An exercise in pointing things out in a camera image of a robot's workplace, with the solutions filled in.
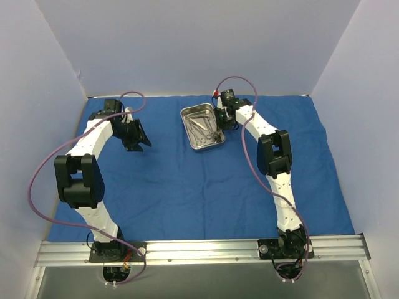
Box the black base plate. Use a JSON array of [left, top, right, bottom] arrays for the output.
[[257, 238, 305, 260], [89, 241, 147, 263]]

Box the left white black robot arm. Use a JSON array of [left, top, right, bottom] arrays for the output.
[[54, 107, 152, 261]]

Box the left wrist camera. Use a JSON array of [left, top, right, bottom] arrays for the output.
[[103, 98, 123, 115]]

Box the steel hemostat clamp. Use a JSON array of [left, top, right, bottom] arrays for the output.
[[189, 125, 206, 147]]

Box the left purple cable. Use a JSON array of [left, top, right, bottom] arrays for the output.
[[27, 91, 147, 285]]

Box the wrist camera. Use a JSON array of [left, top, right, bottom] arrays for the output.
[[213, 89, 236, 106], [103, 98, 123, 115]]

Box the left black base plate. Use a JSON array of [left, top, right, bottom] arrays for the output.
[[89, 241, 147, 263]]

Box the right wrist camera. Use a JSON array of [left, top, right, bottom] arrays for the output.
[[213, 89, 236, 106]]

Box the purple cable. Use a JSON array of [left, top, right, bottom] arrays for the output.
[[27, 91, 147, 285], [214, 75, 311, 280]]

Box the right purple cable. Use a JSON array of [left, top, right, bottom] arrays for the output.
[[214, 75, 311, 280]]

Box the steel instrument tray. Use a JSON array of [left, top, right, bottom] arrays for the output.
[[180, 103, 226, 151]]

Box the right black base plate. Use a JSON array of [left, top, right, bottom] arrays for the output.
[[257, 238, 305, 260]]

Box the aluminium front rail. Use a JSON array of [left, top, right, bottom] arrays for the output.
[[36, 235, 371, 267]]

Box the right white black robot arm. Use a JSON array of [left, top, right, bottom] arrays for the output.
[[214, 97, 307, 257]]

